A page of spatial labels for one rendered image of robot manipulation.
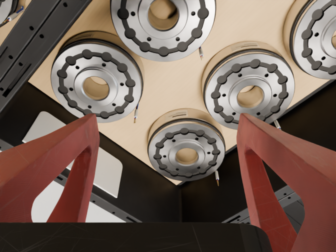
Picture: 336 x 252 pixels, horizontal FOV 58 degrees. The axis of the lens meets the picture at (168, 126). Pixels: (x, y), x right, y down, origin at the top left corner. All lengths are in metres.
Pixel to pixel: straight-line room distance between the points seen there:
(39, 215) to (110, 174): 0.45
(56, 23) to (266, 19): 0.22
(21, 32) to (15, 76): 0.04
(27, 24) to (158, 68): 0.16
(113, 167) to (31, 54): 0.19
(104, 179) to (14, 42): 0.19
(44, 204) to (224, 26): 0.59
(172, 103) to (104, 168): 0.12
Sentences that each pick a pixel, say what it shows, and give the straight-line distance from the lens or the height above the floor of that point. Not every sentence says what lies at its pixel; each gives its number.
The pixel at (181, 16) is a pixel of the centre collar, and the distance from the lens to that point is 0.31.
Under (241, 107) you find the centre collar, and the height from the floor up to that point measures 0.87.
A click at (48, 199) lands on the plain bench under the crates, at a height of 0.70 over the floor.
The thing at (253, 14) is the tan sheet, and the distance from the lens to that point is 0.36.
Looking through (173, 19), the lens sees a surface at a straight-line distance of 0.33.
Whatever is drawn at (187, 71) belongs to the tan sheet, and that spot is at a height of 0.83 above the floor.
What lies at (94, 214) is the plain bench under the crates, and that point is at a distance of 0.78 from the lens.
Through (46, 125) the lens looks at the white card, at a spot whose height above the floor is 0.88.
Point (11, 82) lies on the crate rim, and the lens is 0.30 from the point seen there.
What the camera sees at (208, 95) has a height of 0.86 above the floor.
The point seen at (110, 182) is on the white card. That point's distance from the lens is 0.38.
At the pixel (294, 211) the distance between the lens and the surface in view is 0.58.
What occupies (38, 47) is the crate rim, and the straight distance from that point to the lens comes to 0.27.
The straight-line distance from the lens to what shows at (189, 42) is 0.32.
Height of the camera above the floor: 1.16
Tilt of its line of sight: 54 degrees down
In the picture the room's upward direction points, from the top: 180 degrees counter-clockwise
